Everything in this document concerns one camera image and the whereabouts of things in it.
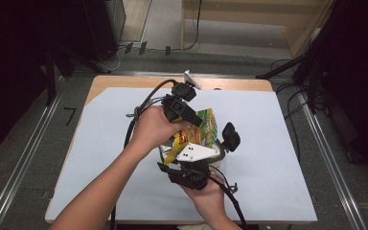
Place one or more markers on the wooden table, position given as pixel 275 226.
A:
pixel 124 81

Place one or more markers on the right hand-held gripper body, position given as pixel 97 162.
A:
pixel 190 175

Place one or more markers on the small black floor block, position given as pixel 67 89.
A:
pixel 128 48
pixel 168 50

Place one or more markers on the person's right hand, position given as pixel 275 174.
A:
pixel 211 198

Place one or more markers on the wooden frame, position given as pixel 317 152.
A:
pixel 236 9

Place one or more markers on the black stand leg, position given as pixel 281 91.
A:
pixel 278 68

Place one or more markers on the person's left hand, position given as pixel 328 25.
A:
pixel 151 131

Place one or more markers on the dark curtain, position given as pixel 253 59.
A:
pixel 12 64
pixel 357 80

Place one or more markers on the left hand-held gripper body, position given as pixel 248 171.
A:
pixel 177 105

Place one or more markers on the yellow green seasoning pouch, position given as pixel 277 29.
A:
pixel 198 134

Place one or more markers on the metal floor rail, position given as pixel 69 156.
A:
pixel 22 163
pixel 332 163

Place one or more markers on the glass jar with black lid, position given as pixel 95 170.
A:
pixel 231 136

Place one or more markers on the black stand legs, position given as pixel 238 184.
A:
pixel 50 80

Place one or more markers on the white cloth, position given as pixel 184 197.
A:
pixel 191 227

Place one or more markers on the black cabinet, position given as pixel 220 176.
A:
pixel 102 25

